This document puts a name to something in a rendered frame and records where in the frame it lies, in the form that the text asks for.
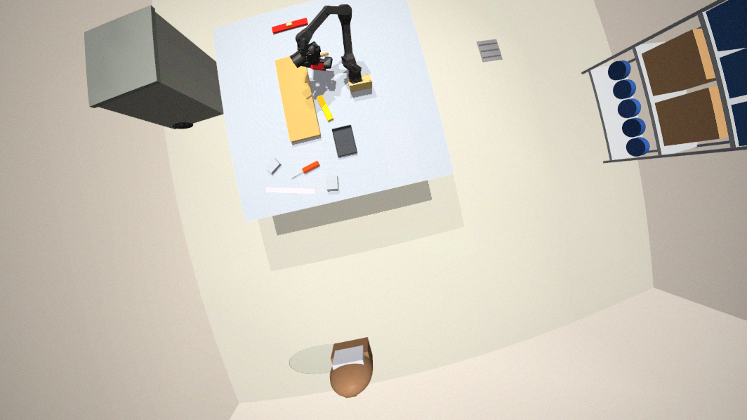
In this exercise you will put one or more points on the red flat bar with yellow block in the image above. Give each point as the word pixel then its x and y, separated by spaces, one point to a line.
pixel 290 25

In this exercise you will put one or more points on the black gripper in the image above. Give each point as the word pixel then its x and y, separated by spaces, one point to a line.
pixel 327 62

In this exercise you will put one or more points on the orange hexagonal rod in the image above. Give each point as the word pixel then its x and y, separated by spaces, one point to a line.
pixel 308 167

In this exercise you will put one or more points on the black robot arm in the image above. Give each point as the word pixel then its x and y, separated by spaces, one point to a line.
pixel 344 12

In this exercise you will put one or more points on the white flat bar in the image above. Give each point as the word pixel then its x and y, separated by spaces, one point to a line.
pixel 291 190

